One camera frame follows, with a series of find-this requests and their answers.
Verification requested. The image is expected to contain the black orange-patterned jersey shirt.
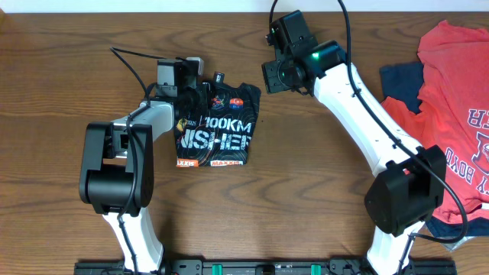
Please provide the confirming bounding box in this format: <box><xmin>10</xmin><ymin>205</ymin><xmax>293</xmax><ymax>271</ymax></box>
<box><xmin>174</xmin><ymin>72</ymin><xmax>261</xmax><ymax>167</ymax></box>

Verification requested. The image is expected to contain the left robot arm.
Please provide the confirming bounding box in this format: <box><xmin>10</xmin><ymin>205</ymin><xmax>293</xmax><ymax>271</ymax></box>
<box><xmin>74</xmin><ymin>57</ymin><xmax>210</xmax><ymax>274</ymax></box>

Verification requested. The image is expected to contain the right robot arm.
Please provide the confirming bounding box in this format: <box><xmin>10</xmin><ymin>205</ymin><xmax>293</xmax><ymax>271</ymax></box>
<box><xmin>262</xmin><ymin>38</ymin><xmax>445</xmax><ymax>274</ymax></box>

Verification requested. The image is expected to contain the navy blue garment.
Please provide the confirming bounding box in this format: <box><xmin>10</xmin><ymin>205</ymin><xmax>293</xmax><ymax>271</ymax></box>
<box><xmin>379</xmin><ymin>62</ymin><xmax>424</xmax><ymax>114</ymax></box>

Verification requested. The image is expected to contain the red printed t-shirt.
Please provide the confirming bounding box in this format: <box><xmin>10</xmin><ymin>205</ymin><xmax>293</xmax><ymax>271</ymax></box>
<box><xmin>382</xmin><ymin>21</ymin><xmax>488</xmax><ymax>220</ymax></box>

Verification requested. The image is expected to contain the grey garment corner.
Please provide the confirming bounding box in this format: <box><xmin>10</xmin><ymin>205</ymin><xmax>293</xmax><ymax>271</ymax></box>
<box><xmin>443</xmin><ymin>236</ymin><xmax>475</xmax><ymax>252</ymax></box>

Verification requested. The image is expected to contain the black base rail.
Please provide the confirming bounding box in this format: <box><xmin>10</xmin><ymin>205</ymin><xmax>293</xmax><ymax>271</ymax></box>
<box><xmin>74</xmin><ymin>258</ymin><xmax>458</xmax><ymax>275</ymax></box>

